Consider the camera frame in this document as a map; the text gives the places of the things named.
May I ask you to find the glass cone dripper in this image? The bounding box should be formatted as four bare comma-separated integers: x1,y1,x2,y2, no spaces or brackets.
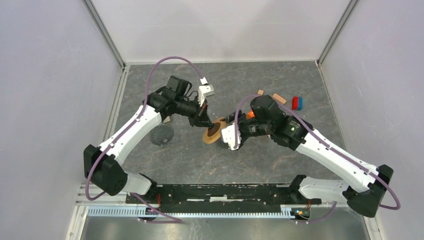
149,124,174,146

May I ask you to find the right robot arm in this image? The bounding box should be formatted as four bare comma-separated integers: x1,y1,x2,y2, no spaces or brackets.
221,95,394,218

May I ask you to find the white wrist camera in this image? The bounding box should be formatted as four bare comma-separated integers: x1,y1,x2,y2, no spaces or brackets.
197,77,215,107
220,124,241,151

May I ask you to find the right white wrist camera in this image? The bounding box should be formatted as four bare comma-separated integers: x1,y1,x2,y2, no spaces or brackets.
220,124,241,151

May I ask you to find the aluminium frame rail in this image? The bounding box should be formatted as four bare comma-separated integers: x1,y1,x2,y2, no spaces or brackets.
75,184,333,207

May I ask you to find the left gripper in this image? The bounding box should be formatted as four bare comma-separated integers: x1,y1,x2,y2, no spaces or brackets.
175,95,214,129

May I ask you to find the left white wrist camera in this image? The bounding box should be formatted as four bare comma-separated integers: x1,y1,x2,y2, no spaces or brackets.
197,77,215,107

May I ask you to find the wooden dripper holder ring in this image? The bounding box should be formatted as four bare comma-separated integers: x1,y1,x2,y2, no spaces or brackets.
202,116,229,146

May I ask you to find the red and blue block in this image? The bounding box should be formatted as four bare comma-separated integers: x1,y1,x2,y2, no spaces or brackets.
291,96,303,111

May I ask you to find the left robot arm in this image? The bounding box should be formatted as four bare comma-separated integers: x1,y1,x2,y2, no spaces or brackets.
83,75,214,204

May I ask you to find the long wooden block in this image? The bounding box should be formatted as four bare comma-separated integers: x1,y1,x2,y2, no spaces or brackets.
271,93,287,105

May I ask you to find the glass coffee server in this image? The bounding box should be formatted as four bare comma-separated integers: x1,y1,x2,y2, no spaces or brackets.
216,139,241,151

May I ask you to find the coffee filter box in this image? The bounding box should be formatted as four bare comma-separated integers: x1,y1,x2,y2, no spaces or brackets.
246,110,255,119

